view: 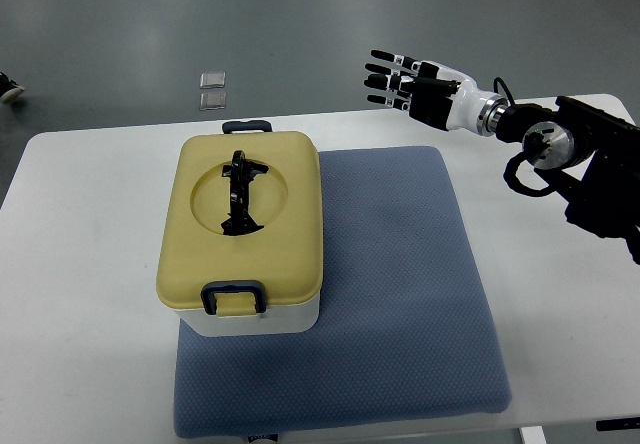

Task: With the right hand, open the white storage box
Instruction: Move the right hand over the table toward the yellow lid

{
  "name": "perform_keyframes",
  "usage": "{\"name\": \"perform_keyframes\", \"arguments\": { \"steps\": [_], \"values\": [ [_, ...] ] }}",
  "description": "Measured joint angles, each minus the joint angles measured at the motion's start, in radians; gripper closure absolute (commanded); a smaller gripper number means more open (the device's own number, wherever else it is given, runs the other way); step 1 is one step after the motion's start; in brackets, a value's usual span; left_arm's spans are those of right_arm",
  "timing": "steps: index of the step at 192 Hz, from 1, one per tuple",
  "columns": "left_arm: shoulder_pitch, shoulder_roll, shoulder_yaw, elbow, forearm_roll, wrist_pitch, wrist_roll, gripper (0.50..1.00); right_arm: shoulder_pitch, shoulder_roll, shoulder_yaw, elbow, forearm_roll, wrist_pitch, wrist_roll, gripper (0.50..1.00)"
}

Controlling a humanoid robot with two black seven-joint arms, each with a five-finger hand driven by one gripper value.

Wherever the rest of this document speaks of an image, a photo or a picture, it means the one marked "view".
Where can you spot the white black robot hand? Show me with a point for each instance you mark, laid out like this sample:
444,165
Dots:
431,93

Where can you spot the yellow storage box lid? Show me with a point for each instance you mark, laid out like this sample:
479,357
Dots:
244,207

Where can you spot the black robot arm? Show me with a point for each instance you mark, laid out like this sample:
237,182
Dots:
586,155

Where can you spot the white storage box base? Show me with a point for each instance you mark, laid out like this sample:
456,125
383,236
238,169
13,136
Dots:
266,318

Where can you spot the upper clear floor tile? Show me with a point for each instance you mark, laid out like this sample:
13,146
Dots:
212,79

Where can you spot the blue padded mat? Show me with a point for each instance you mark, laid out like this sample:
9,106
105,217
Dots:
404,330

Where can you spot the black white sneaker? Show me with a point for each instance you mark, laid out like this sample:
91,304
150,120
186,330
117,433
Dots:
10,90

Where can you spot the black table bracket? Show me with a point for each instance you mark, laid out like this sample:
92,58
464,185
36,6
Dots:
621,424

